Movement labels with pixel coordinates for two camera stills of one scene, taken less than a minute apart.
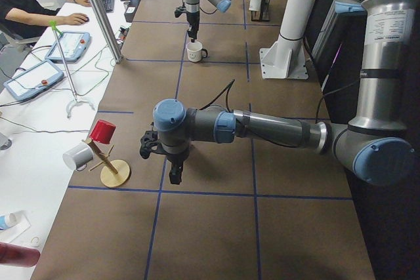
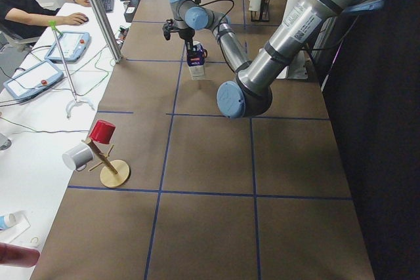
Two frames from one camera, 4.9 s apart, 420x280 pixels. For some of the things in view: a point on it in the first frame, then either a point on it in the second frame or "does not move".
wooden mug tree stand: [114, 174] does not move
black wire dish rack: [263, 15] does not move
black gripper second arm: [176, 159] -> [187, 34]
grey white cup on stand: [78, 158] does not move
